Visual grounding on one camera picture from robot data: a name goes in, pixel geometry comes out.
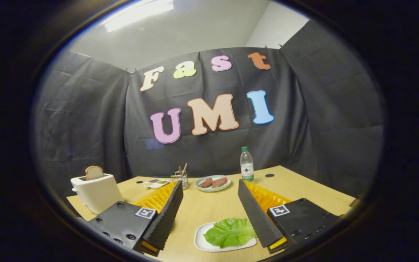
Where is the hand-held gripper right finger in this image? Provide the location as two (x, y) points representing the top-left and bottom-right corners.
(238, 179), (342, 254)

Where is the green lettuce leaf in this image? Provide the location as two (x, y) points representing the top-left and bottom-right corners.
(203, 218), (256, 249)

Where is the white toaster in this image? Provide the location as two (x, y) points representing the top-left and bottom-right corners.
(71, 173), (124, 214)

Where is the small white sauce tray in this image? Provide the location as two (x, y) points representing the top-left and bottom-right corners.
(142, 178), (170, 189)

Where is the light green round plate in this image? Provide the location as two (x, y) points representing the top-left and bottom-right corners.
(195, 175), (232, 192)

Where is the white rectangular plate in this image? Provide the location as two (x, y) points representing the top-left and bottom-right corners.
(194, 221), (257, 253)

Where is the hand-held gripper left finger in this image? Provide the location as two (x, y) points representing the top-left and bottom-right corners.
(77, 180), (184, 257)

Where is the clear plastic water bottle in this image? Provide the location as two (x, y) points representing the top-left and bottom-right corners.
(240, 146), (254, 182)

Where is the ceiling light panel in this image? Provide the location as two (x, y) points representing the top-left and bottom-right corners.
(102, 0), (174, 33)

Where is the black backdrop cloth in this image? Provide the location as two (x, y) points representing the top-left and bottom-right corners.
(35, 20), (384, 199)

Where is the bread slice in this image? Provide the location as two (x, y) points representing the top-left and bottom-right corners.
(85, 166), (104, 181)

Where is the metal mesh utensil holder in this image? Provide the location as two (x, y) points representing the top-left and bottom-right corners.
(171, 174), (189, 190)

